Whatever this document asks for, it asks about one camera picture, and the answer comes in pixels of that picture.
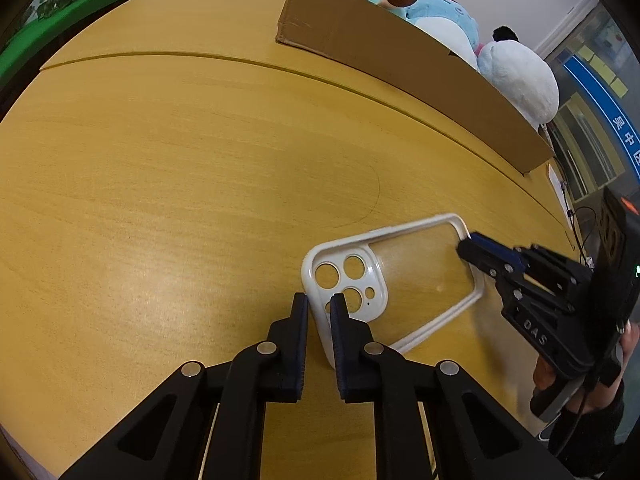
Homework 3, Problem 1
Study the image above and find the white plush toy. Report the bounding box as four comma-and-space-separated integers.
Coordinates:
476, 26, 560, 126

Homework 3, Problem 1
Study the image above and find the person's right forearm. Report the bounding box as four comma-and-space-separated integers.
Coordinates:
547, 380, 632, 480

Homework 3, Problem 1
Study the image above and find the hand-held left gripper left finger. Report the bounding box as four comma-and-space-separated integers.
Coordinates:
59, 292, 309, 480

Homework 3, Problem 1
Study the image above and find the brown cardboard box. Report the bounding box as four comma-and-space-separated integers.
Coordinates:
274, 0, 556, 176

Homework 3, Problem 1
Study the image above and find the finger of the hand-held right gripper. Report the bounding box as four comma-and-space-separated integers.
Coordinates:
470, 232, 593, 288
457, 239, 556, 311

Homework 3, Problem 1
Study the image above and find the light blue plush toy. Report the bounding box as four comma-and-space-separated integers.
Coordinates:
405, 0, 480, 68

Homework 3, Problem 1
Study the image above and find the person's right hand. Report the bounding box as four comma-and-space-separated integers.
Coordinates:
531, 322, 640, 416

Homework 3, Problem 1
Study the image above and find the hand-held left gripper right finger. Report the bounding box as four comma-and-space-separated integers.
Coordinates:
330, 294, 576, 480

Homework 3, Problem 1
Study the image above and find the white clear phone case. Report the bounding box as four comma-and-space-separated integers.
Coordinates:
301, 213, 485, 368

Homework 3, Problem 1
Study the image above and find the green cloth cover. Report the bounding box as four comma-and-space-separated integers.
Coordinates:
0, 0, 148, 86

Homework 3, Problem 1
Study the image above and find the black cable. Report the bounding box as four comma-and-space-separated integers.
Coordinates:
564, 205, 601, 267

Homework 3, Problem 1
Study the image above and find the blue window banner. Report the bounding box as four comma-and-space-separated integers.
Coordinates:
562, 55, 640, 181

